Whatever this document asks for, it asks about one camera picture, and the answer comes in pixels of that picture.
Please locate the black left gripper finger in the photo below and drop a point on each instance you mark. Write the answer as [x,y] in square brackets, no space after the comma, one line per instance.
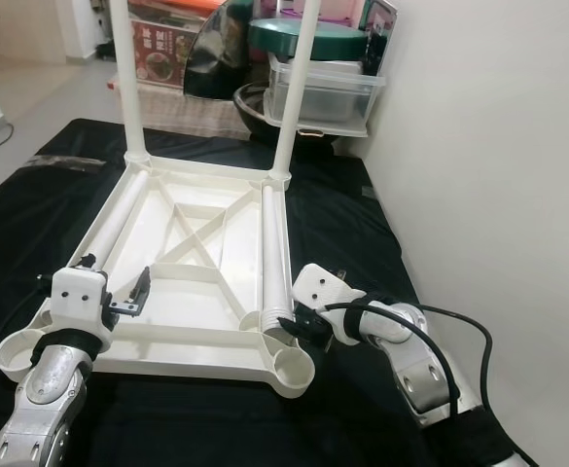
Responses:
[88,263]
[141,290]

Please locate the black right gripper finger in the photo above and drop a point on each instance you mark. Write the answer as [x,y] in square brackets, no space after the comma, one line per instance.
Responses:
[292,326]

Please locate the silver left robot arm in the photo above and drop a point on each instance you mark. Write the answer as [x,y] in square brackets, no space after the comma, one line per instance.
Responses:
[51,399]

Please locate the white plastic table top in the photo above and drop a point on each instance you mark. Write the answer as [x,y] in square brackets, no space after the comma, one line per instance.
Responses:
[187,355]

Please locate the black tablecloth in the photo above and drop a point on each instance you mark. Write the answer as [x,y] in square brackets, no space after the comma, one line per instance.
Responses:
[352,233]

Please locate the clear tape strip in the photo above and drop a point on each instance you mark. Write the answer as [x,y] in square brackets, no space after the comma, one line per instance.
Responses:
[75,161]

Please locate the beige cloth covered bench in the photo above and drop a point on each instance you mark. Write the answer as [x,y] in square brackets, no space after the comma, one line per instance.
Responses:
[177,112]

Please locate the black wok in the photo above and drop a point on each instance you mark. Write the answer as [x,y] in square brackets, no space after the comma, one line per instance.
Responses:
[255,122]

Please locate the orange lid storage box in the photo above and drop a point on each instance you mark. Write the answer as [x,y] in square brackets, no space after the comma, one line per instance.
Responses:
[167,49]

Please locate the clear plastic container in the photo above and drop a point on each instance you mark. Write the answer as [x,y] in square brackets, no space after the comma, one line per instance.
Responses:
[342,97]

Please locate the black plastic bag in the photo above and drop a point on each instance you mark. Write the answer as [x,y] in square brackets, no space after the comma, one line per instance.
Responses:
[221,53]

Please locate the green pot lid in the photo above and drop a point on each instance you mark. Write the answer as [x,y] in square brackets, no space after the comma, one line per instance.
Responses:
[274,39]

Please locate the dark printed carton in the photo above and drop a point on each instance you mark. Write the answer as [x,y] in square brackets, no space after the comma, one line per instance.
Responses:
[378,34]

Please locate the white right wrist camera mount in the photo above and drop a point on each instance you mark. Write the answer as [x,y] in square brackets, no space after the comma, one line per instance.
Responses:
[318,282]

